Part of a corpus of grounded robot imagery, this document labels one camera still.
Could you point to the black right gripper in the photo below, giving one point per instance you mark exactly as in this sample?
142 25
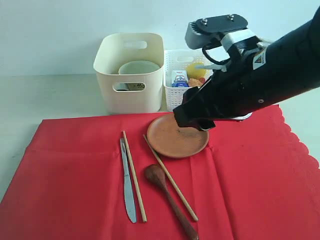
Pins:
249 86

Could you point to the brown round plate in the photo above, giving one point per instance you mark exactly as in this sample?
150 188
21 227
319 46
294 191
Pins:
170 140

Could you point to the fried breaded nugget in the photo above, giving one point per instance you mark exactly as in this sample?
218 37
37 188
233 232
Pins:
192 82

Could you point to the red sausage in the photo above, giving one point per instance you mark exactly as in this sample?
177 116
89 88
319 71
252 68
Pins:
202 80

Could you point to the blue white milk carton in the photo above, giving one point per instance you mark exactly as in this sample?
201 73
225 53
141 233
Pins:
179 79

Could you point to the yellow lemon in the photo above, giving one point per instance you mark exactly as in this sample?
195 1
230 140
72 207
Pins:
196 70

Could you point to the dark wooden spoon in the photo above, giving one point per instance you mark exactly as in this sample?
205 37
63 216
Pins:
155 175

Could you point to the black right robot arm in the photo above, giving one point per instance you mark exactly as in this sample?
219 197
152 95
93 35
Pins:
300 61

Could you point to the white perforated plastic basket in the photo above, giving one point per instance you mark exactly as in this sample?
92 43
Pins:
176 61

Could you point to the left wooden chopstick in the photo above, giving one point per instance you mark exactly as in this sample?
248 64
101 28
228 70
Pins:
135 179

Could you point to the wooden chopstick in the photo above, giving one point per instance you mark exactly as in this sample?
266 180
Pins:
172 181
135 179

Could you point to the right wooden chopstick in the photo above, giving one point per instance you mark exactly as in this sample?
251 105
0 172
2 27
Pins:
172 181

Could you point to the metal table knife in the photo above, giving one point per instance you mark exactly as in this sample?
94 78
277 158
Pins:
127 186

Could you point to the cream plastic storage bin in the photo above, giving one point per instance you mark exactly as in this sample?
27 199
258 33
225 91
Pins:
118 49

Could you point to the red table cloth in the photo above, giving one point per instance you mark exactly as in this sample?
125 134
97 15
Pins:
254 180

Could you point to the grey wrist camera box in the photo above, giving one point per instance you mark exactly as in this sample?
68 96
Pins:
228 31

